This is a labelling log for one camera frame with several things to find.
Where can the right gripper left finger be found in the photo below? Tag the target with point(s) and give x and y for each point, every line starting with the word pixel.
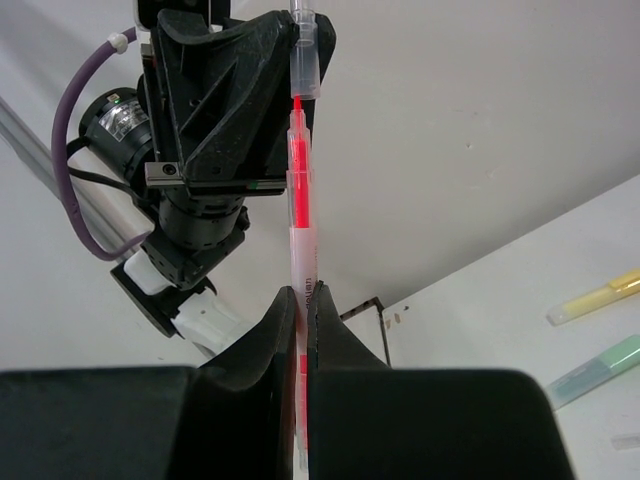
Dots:
pixel 231 418

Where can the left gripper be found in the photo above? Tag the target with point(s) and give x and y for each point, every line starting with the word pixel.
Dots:
pixel 217 93

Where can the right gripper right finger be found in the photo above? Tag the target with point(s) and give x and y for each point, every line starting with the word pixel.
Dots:
pixel 367 420

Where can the clear pen cap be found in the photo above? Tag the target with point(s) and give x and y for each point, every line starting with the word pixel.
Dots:
pixel 304 59

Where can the red pen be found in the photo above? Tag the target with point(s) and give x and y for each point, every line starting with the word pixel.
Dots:
pixel 303 258

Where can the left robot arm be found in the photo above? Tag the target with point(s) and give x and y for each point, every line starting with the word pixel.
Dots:
pixel 102 133

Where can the green highlighter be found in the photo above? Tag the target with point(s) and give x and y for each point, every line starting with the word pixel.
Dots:
pixel 609 364

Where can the yellow highlighter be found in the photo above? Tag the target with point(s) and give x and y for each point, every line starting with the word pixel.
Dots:
pixel 613 291

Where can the aluminium rail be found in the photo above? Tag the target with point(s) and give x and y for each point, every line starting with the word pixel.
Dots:
pixel 109 232

